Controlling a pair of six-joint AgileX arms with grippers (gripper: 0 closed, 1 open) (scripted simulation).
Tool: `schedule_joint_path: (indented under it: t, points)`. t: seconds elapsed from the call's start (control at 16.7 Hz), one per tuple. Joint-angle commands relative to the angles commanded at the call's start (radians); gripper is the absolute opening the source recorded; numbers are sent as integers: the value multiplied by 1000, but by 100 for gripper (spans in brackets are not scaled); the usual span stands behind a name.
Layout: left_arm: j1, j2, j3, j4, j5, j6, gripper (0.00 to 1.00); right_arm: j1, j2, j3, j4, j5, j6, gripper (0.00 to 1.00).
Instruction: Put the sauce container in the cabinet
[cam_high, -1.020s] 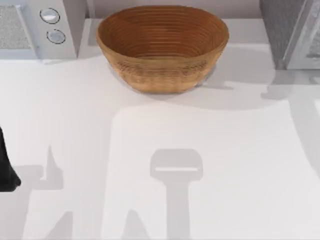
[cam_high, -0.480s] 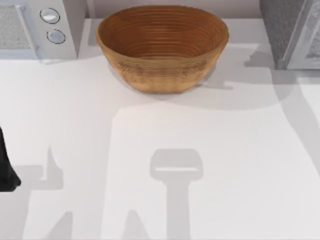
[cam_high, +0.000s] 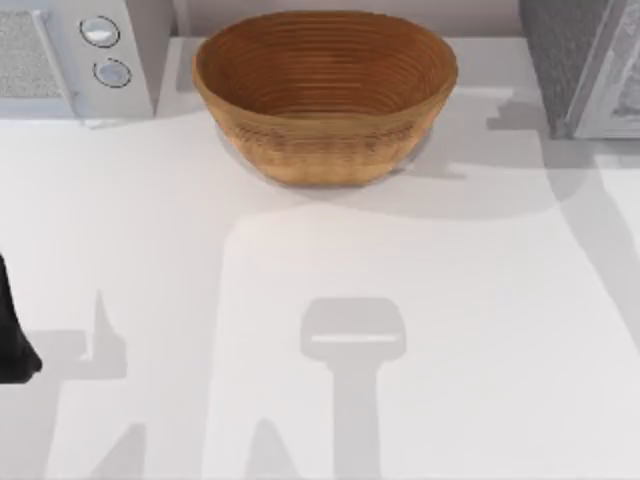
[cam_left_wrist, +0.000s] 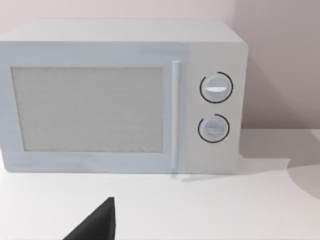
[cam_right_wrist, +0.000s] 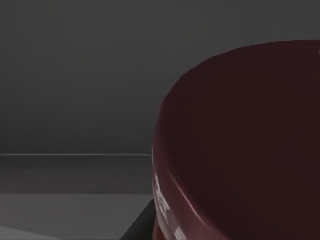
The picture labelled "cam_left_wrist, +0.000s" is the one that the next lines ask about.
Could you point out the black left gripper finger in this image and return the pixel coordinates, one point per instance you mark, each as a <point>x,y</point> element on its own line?
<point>101,222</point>

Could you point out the pale microwave oven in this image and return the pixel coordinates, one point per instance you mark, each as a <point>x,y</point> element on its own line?
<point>212,155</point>

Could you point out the small pale microwave knob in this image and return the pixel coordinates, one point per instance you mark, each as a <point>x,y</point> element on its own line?
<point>213,128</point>

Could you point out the pale microwave door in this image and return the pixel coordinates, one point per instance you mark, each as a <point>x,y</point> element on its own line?
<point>87,50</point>

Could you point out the large pale microwave knob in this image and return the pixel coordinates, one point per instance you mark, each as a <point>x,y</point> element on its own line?
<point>216,87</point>

